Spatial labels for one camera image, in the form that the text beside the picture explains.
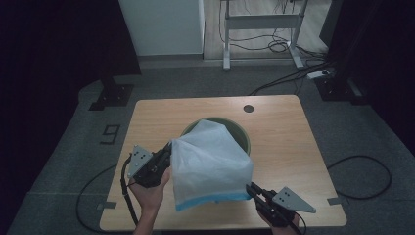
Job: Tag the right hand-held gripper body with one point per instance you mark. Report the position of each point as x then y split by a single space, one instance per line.
280 204

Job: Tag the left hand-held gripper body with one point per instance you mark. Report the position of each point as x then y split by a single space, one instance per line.
147 168

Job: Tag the translucent white plastic bag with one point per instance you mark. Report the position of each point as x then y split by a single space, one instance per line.
208 163

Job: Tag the green round bin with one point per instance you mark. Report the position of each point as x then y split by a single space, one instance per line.
242 137

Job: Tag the person's right hand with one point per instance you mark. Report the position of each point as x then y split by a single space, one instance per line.
287 230

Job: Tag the person's left hand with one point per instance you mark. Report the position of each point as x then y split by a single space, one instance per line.
150 196

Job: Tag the grey floor tape piece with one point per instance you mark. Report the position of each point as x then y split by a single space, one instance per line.
337 200
106 205

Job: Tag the black stand base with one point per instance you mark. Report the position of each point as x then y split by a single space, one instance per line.
339 89
112 94

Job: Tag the white cabinet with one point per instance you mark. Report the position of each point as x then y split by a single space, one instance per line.
163 26

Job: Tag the white power strip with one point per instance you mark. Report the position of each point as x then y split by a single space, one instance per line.
318 74

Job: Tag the dark curtain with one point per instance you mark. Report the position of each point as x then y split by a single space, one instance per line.
49 49
375 42

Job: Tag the white metal desk frame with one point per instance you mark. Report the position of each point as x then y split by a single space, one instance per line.
261 21

